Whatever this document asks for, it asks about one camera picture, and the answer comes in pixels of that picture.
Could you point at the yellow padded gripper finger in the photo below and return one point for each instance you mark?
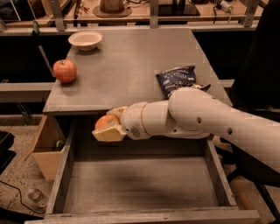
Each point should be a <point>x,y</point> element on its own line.
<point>117,112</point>
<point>111,133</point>

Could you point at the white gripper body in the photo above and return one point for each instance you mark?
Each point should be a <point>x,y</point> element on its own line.
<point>132,121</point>

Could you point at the orange fruit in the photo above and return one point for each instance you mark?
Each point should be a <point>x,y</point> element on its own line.
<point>105,120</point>

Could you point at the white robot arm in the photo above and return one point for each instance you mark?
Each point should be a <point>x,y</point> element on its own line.
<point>194,114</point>

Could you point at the open grey top drawer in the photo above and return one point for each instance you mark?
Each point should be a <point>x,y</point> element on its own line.
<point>157,181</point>

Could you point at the grey cabinet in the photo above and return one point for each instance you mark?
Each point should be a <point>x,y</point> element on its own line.
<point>122,71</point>

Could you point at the blue chip bag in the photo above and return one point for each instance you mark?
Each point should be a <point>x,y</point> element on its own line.
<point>178,77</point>

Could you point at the cardboard box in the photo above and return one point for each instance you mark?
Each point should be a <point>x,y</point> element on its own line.
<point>43,148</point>

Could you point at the red apple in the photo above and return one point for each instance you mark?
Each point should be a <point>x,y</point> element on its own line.
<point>65,70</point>

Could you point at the white paper bowl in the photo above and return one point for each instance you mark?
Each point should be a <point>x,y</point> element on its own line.
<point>85,40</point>

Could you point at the clear plastic bottle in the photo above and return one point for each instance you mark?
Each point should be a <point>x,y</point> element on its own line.
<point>35,195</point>

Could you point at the tan hat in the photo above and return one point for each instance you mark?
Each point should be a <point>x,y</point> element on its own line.
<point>111,9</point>

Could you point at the black case on floor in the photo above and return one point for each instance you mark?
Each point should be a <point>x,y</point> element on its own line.
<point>6,154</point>

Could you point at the black office chair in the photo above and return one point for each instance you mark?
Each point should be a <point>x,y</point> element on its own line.
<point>256,90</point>

